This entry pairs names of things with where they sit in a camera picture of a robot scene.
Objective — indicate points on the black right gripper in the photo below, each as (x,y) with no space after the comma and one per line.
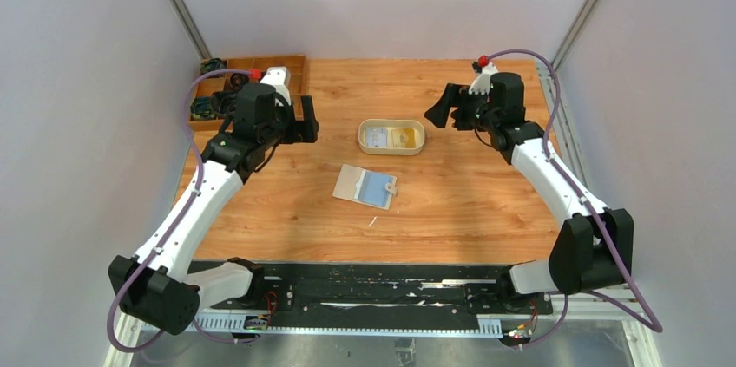
(455,96)

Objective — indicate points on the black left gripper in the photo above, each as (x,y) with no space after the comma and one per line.
(300,130)

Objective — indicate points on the blue VIP card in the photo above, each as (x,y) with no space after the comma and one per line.
(374,189)

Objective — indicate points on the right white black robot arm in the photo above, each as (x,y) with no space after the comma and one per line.
(593,248)

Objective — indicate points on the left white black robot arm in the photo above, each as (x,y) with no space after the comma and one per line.
(155,284)

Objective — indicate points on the yellow card in tray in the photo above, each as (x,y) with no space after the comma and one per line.
(403,138)

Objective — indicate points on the white card in tray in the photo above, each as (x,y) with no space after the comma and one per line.
(376,137)

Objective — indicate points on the beige plastic tray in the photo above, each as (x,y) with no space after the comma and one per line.
(390,124)

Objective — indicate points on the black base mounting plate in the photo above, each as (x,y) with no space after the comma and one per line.
(399,298)

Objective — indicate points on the black coiled cable small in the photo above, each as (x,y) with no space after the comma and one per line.
(237,82)

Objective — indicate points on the black coiled cable large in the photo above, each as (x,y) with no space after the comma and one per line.
(223,103)

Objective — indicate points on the aluminium rail frame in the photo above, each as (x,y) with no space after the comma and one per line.
(234,326)

